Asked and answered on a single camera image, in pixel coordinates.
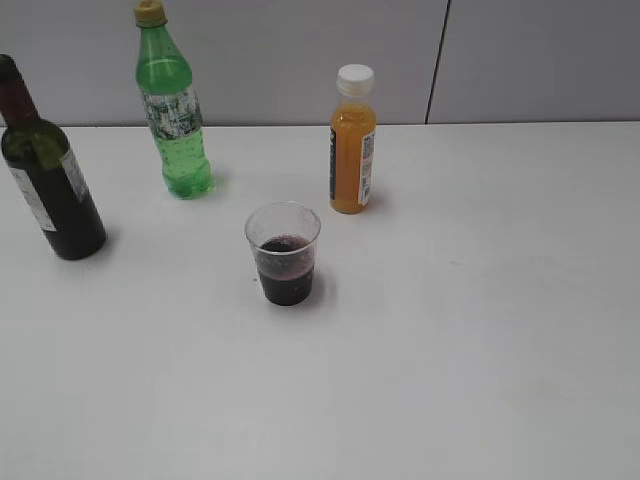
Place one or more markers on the orange juice bottle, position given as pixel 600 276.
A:
pixel 352 138

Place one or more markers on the green soda bottle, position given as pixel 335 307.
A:
pixel 165 81

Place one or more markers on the dark red wine bottle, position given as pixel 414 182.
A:
pixel 45 169

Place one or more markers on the transparent plastic cup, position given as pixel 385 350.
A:
pixel 283 239

